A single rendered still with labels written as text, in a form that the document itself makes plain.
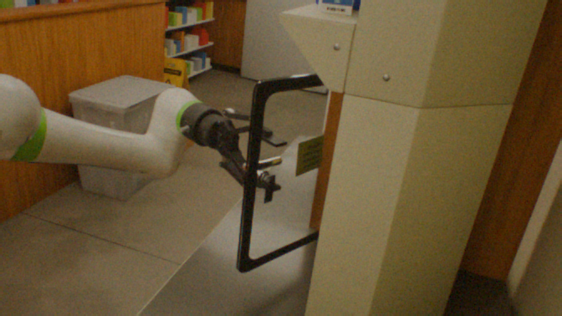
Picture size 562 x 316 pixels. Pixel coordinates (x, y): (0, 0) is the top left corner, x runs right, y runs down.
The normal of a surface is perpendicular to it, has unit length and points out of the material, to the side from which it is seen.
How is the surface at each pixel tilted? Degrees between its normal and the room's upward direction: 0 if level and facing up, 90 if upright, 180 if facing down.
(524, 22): 90
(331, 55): 90
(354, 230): 90
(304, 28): 90
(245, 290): 0
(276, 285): 0
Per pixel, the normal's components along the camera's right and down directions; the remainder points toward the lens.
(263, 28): -0.33, 0.36
